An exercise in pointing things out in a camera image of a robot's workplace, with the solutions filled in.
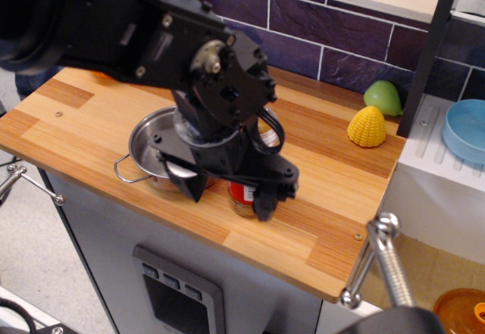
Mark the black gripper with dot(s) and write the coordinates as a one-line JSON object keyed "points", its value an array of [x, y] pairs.
{"points": [[206, 149]]}

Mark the almond jar with red label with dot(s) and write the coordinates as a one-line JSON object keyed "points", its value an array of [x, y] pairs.
{"points": [[267, 138]]}

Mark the small steel pot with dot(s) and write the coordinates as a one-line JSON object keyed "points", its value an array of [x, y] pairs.
{"points": [[159, 124]]}

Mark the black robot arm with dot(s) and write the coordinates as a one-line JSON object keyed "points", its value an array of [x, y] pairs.
{"points": [[218, 77]]}

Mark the grey toy oven panel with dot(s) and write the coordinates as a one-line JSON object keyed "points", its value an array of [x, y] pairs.
{"points": [[181, 301]]}

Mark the yellow toy corn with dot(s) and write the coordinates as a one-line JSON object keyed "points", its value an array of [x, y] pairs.
{"points": [[367, 128]]}

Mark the orange toy pumpkin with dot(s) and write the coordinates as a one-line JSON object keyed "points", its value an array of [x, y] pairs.
{"points": [[101, 76]]}

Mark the green toy pear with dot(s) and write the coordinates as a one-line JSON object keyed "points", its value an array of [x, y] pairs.
{"points": [[384, 95]]}

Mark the white toy sink counter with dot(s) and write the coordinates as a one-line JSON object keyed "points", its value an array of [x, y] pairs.
{"points": [[438, 197]]}

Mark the left chrome towel bar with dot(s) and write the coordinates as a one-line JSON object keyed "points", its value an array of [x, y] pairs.
{"points": [[16, 173]]}

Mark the person in blue jeans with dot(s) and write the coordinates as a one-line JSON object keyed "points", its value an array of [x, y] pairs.
{"points": [[27, 84]]}

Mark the light blue plastic bowl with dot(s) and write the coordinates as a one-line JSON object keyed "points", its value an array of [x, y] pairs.
{"points": [[463, 130]]}

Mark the orange plastic lid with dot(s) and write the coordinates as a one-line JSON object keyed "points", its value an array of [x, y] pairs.
{"points": [[461, 311]]}

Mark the black vertical shelf post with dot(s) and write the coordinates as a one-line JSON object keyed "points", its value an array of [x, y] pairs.
{"points": [[435, 36]]}

